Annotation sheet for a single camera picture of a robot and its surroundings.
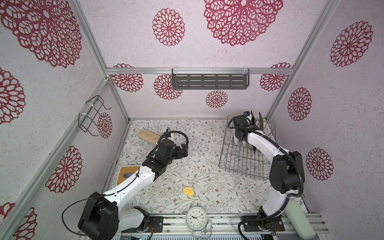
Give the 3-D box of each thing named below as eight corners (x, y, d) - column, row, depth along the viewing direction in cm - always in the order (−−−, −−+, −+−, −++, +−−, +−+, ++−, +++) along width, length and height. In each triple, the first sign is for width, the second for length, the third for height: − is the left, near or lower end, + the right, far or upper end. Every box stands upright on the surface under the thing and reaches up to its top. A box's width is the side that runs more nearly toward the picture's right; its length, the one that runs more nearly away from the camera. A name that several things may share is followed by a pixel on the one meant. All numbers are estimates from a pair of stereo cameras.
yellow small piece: (183, 192, 86) (182, 190, 84) (186, 186, 88) (186, 184, 86) (192, 197, 84) (192, 196, 82) (195, 191, 86) (195, 189, 84)
